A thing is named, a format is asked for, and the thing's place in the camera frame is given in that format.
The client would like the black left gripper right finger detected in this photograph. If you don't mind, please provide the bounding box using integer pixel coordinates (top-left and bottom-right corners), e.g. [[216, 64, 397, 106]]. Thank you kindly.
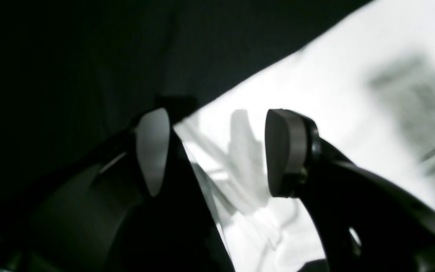
[[265, 109, 435, 272]]

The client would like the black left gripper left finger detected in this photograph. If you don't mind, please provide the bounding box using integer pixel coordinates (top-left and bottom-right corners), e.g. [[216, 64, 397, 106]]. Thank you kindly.
[[14, 107, 234, 272]]

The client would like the white printed t-shirt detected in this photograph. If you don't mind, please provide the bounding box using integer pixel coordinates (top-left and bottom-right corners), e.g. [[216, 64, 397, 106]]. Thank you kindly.
[[175, 0, 435, 272]]

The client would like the black table cloth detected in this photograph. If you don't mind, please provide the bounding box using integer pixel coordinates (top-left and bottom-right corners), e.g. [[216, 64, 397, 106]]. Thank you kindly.
[[0, 0, 368, 272]]

